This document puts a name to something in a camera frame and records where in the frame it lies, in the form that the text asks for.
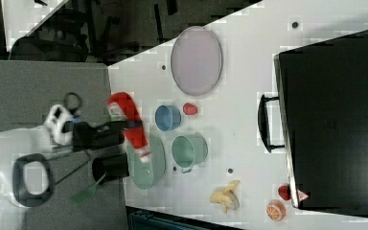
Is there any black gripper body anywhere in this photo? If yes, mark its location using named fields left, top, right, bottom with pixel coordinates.
left=72, top=121, right=127, bottom=151

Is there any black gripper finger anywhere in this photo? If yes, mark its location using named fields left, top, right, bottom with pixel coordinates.
left=126, top=121, right=143, bottom=128

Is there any red ketchup bottle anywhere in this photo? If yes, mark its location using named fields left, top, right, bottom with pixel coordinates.
left=107, top=92, right=151, bottom=163

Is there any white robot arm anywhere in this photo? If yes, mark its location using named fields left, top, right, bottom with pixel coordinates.
left=0, top=121, right=140, bottom=230

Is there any green oval strainer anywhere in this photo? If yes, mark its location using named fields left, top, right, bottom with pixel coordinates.
left=126, top=133, right=166, bottom=190

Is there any blue bowl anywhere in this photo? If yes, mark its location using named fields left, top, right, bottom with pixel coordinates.
left=155, top=105, right=181, bottom=131

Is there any small red toy fruit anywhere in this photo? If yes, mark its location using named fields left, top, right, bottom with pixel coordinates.
left=183, top=103, right=197, bottom=116

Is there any green spatula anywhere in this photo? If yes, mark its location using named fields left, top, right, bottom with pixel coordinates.
left=71, top=175, right=105, bottom=204

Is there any green cup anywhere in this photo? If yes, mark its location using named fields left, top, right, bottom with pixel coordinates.
left=172, top=133, right=208, bottom=173

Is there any grey round plate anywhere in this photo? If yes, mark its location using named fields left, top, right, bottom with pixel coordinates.
left=171, top=26, right=222, bottom=97

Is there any yellow banana toy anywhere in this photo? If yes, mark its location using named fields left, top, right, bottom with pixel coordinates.
left=209, top=180, right=240, bottom=214

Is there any red strawberry toy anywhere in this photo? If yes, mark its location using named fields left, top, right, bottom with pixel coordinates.
left=278, top=185, right=291, bottom=200

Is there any orange slice toy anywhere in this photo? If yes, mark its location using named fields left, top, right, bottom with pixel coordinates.
left=265, top=200, right=286, bottom=221

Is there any silver black toaster oven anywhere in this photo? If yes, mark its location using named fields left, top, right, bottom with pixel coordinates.
left=273, top=30, right=368, bottom=218

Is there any black cable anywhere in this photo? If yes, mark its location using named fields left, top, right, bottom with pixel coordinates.
left=62, top=91, right=84, bottom=116

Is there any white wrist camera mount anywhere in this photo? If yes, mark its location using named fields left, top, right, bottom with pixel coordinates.
left=44, top=104, right=74, bottom=145

